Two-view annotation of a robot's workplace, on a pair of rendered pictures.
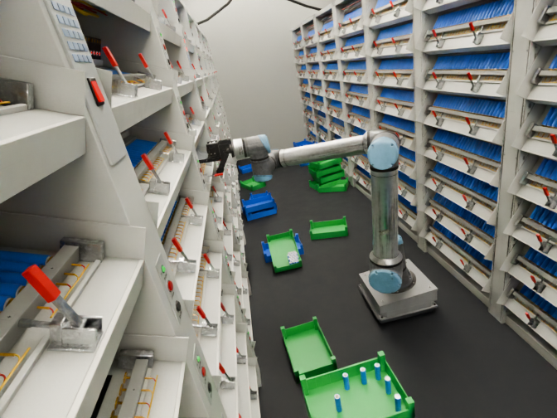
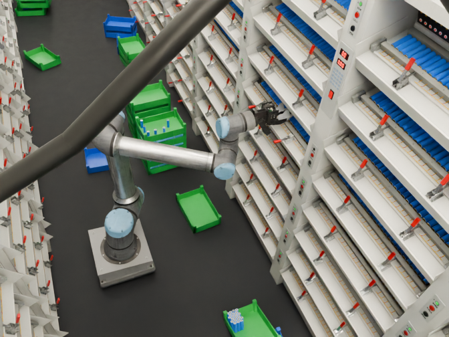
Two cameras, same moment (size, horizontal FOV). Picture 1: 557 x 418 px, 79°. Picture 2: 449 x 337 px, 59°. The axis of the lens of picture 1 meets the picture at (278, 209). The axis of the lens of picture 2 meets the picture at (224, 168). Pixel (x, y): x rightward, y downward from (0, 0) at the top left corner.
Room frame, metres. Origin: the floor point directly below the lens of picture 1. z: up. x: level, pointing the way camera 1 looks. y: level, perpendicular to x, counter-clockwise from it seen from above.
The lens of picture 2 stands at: (2.82, -0.51, 2.20)
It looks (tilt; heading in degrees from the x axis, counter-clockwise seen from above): 47 degrees down; 156
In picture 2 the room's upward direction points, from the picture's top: 5 degrees clockwise
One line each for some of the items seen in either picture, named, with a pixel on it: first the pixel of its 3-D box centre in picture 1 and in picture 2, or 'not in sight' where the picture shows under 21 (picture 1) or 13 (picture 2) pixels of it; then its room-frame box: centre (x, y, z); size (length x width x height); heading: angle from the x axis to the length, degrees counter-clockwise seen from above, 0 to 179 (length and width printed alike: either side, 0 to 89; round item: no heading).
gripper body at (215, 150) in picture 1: (220, 150); (264, 115); (1.55, 0.21, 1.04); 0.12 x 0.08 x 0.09; 94
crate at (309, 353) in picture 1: (307, 347); (198, 208); (1.26, 0.00, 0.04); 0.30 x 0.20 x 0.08; 7
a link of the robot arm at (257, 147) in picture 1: (256, 146); (230, 126); (1.56, 0.04, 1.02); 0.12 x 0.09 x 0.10; 94
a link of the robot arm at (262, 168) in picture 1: (262, 167); (228, 146); (1.58, 0.04, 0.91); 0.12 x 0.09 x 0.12; 154
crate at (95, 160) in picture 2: not in sight; (106, 156); (0.61, -0.51, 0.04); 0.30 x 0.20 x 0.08; 89
